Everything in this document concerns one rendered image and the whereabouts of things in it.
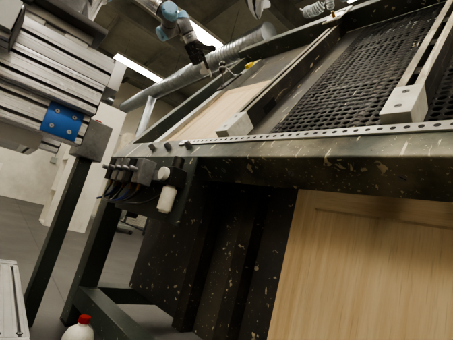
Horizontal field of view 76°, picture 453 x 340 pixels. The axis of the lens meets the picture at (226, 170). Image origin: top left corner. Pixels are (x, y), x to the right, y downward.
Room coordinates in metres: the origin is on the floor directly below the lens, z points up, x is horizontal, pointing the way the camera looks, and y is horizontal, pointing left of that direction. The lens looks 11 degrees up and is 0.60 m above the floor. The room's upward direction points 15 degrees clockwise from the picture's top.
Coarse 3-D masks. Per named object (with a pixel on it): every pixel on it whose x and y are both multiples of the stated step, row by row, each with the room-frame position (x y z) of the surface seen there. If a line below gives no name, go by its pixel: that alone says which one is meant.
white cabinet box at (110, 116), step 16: (112, 112) 4.61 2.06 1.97; (112, 144) 4.71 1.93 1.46; (64, 160) 4.86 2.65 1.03; (64, 176) 4.42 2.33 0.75; (96, 176) 4.68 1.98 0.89; (96, 192) 4.73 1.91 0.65; (48, 208) 4.91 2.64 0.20; (80, 208) 4.64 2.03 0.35; (48, 224) 4.44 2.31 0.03; (80, 224) 4.69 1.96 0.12
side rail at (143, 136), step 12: (240, 60) 1.92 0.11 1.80; (228, 72) 1.84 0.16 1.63; (240, 72) 1.90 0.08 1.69; (216, 84) 1.79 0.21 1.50; (192, 96) 1.72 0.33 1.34; (204, 96) 1.75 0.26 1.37; (180, 108) 1.65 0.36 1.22; (192, 108) 1.71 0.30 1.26; (168, 120) 1.62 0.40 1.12; (180, 120) 1.67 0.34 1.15; (144, 132) 1.58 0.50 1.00; (156, 132) 1.59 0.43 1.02
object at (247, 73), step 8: (256, 64) 1.67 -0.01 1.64; (248, 72) 1.64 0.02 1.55; (240, 80) 1.61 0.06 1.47; (224, 88) 1.54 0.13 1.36; (232, 88) 1.58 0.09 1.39; (216, 96) 1.52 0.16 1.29; (208, 104) 1.49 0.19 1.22; (192, 112) 1.47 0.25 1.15; (200, 112) 1.47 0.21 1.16; (184, 120) 1.42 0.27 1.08; (176, 128) 1.39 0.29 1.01; (160, 136) 1.40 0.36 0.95; (168, 136) 1.37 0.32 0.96
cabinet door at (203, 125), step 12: (252, 84) 1.42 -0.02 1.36; (264, 84) 1.32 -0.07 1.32; (228, 96) 1.47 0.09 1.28; (240, 96) 1.36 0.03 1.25; (252, 96) 1.27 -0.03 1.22; (216, 108) 1.40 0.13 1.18; (228, 108) 1.31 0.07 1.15; (240, 108) 1.23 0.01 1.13; (192, 120) 1.43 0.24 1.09; (204, 120) 1.34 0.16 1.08; (216, 120) 1.26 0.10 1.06; (180, 132) 1.37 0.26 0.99; (192, 132) 1.29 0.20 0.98; (204, 132) 1.21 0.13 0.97
